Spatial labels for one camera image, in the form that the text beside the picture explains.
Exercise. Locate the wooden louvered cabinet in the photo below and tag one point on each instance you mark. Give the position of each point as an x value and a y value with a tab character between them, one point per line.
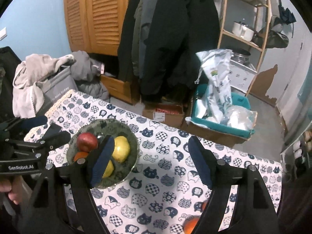
95	26

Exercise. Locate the white patterned storage box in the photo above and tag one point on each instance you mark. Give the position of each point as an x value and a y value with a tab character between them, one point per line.
241	76

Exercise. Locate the cat pattern tablecloth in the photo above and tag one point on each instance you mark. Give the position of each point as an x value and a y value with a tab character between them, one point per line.
162	191

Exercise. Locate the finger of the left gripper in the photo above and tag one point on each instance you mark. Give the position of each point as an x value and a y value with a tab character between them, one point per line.
52	139
17	126

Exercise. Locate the small cardboard box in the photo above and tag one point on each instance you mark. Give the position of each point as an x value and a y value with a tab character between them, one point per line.
171	115

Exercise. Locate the beige towel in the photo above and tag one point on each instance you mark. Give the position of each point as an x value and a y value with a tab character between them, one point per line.
30	76

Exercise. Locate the wooden shelf rack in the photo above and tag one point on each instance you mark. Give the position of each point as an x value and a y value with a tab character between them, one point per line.
256	14

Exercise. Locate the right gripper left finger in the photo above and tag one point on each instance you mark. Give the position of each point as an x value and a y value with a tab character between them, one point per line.
47	208

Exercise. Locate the metal steamer pot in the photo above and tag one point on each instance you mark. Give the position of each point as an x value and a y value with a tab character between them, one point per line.
241	56

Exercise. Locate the orange in bowl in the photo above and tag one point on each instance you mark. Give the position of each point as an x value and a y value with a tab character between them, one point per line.
80	155

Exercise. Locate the white cooking pot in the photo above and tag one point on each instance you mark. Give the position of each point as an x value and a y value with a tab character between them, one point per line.
242	30

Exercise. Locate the teal lined cardboard box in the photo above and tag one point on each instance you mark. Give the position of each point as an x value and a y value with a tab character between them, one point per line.
209	130

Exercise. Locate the shoe rack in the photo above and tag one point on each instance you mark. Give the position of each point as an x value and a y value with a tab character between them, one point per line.
296	158

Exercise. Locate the clear plastic bag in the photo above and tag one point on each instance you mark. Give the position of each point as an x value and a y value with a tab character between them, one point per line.
240	118

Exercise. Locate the green glass bowl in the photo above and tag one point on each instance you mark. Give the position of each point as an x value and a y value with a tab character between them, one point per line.
106	130

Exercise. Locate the orange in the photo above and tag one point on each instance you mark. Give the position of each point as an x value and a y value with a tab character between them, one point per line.
80	155
204	204
190	224

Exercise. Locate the grey jacket pile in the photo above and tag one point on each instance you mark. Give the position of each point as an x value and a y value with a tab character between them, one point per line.
86	73

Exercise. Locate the yellow lemon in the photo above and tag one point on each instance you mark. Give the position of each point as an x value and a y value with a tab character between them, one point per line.
122	149
109	170

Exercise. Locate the white patterned plastic bag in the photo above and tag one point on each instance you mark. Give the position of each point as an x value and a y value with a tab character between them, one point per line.
215	65

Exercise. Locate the hanging dark coats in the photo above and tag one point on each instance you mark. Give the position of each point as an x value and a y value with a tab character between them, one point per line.
159	45

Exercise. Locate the small dark red apple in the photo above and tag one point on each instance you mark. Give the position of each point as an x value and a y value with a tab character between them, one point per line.
87	142

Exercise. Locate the grey laundry bag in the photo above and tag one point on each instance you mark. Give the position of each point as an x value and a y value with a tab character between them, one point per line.
55	87

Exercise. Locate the person's left hand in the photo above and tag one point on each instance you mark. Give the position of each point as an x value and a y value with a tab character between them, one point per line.
13	188

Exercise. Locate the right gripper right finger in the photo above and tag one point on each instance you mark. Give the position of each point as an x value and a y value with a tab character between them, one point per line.
253	211

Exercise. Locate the wooden drawer box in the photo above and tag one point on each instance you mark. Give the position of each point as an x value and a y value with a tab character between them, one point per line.
122	90

